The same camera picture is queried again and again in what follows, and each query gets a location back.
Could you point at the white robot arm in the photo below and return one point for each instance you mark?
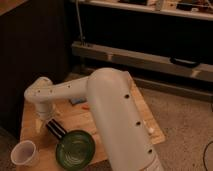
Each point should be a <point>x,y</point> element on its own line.
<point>114,111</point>

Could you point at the white ceramic cup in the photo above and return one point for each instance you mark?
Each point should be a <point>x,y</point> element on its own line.
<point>25,153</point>

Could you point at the blue sponge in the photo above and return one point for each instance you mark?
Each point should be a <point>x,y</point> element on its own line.
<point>77,101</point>

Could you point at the thin metal pole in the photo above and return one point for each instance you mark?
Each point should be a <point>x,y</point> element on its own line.
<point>82,39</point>

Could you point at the green glass plate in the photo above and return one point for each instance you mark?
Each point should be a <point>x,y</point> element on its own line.
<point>75,150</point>

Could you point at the white shelf with clutter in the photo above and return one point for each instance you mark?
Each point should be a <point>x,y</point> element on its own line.
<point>157,9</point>

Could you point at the grey metal rail case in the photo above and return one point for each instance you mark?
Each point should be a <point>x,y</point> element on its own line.
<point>140,60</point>

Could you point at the black handle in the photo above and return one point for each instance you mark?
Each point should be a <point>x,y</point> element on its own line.
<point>188,64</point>

